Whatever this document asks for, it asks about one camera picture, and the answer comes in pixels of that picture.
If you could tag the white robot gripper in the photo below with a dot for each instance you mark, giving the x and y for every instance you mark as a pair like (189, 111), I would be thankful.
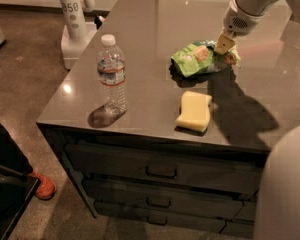
(236, 20)

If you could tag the green rice chip bag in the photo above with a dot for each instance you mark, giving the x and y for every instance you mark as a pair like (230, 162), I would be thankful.
(200, 58)

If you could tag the white robot base numbered 050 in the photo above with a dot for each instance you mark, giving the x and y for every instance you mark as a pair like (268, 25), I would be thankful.
(77, 32)

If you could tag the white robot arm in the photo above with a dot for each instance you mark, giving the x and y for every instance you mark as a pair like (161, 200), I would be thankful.
(277, 214)

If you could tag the yellow sponge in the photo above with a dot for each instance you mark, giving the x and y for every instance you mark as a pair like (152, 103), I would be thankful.
(195, 113)

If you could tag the clear plastic water bottle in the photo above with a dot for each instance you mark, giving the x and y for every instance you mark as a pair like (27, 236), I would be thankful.
(110, 62)

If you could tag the grey drawer cabinet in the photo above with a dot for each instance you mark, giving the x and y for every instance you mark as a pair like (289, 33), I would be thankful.
(160, 181)

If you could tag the orange shoe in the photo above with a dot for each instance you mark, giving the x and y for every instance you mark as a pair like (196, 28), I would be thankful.
(47, 187)

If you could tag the black trouser leg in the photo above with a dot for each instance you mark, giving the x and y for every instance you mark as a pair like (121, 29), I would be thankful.
(10, 154)

